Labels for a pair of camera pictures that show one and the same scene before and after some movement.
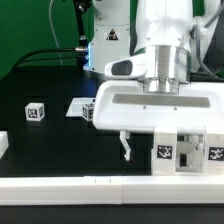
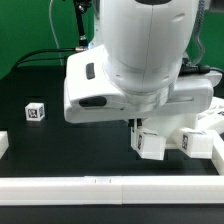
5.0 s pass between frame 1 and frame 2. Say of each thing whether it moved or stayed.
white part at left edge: stayed
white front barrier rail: stayed
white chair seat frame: moved
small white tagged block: stayed
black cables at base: stayed
